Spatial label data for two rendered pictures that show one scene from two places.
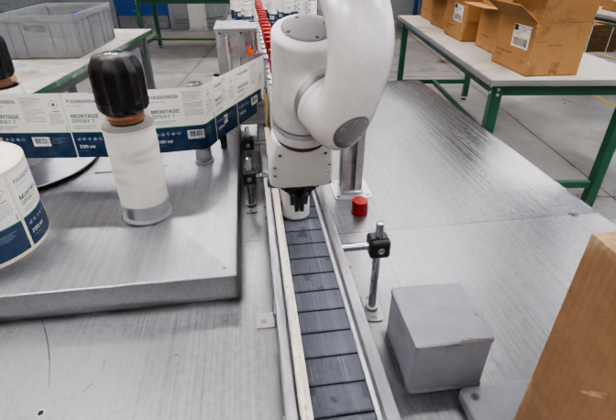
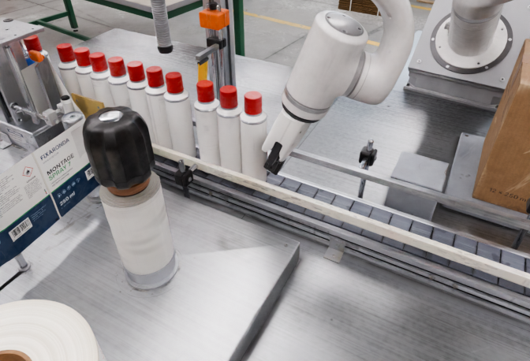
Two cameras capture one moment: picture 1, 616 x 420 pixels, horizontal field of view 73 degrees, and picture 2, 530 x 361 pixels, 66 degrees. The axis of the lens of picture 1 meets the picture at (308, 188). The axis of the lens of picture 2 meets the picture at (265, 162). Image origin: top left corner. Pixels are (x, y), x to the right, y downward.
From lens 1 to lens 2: 0.62 m
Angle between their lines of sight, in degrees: 45
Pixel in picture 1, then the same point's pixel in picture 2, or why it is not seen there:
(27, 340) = not seen: outside the picture
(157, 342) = (310, 327)
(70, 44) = not seen: outside the picture
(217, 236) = (240, 233)
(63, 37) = not seen: outside the picture
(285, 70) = (345, 61)
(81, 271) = (205, 347)
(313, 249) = (305, 192)
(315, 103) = (379, 76)
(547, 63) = not seen: outside the picture
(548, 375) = (499, 158)
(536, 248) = (361, 116)
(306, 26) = (344, 22)
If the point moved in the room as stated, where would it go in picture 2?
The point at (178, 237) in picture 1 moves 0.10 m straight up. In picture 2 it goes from (216, 258) to (211, 217)
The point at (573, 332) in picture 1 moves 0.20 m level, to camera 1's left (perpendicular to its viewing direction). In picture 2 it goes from (514, 131) to (489, 189)
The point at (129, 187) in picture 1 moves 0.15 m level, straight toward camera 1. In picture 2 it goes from (159, 248) to (256, 262)
